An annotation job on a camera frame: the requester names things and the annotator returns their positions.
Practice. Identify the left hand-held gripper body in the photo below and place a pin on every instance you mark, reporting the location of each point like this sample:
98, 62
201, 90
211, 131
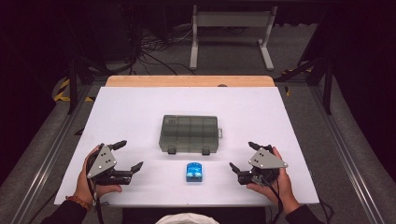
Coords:
101, 163

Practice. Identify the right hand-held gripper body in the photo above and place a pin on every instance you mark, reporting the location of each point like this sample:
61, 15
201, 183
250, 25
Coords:
264, 161

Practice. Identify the small blue plastic box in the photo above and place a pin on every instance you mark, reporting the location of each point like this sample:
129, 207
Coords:
194, 172

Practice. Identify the grey transparent storage box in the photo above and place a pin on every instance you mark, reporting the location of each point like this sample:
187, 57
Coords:
188, 133

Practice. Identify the person's left hand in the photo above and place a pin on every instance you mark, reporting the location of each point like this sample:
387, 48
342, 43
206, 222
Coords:
81, 183

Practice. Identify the person's right hand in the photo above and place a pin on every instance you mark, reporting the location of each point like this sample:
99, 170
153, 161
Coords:
285, 186

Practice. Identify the person's white cap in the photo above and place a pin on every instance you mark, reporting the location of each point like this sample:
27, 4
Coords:
186, 218

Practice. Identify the black metal stand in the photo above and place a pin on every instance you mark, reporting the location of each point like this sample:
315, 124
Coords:
73, 87
327, 90

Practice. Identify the white board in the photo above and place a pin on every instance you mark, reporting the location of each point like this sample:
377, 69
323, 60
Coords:
186, 102

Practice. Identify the wooden table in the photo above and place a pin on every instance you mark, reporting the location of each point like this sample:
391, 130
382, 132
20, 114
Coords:
186, 81

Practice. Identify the white metal stand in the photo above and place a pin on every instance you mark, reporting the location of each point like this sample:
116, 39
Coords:
233, 19

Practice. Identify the aluminium rail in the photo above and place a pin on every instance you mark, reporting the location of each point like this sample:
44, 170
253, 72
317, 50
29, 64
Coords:
345, 155
53, 152

